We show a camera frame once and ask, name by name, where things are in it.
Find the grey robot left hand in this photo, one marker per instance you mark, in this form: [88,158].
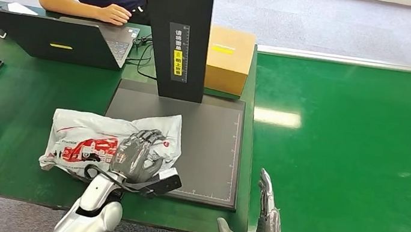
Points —
[135,157]

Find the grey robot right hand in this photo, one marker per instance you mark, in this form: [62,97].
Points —
[270,228]

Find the white plastic package red print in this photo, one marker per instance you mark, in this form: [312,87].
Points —
[85,138]

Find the black inbound scanning machine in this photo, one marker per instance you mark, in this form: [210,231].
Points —
[205,143]

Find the green conveyor belt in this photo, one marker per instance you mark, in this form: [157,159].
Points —
[365,153]

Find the brown cardboard box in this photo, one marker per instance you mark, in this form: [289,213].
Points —
[229,60]

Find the black yellow ruler label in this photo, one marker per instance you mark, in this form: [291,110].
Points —
[179,53]

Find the black laptop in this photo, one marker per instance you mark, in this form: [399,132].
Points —
[61,40]

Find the person's right hand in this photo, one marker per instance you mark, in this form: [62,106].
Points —
[116,15]

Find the white paper sheet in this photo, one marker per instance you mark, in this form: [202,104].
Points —
[20,8]

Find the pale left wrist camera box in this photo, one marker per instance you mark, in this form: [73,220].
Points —
[166,182]

